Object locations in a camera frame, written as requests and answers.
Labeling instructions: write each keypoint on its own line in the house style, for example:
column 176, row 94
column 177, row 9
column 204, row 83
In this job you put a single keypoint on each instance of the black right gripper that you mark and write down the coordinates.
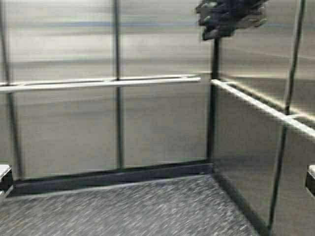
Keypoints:
column 221, row 18

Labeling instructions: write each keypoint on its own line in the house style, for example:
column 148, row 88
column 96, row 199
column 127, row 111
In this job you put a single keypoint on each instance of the silver robot base right corner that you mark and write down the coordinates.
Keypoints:
column 310, row 179

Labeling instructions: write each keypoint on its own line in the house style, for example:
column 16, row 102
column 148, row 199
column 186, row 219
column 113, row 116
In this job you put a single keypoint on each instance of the silver robot base left corner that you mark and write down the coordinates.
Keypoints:
column 6, row 180

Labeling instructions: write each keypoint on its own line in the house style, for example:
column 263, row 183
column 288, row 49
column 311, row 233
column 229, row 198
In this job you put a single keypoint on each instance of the steel side elevator handrail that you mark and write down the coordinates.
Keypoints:
column 287, row 120

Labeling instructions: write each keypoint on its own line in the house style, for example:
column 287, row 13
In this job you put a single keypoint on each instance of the steel rear elevator handrail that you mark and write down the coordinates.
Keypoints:
column 99, row 83

